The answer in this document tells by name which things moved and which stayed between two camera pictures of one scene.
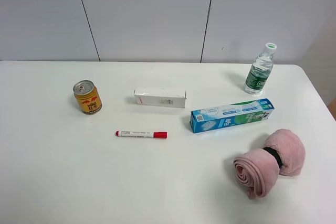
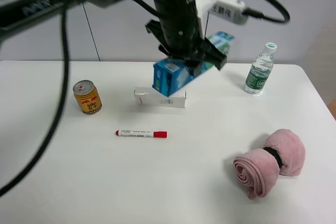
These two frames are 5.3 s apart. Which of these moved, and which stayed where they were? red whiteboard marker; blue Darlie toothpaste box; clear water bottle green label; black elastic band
Moved: blue Darlie toothpaste box
Stayed: black elastic band; red whiteboard marker; clear water bottle green label
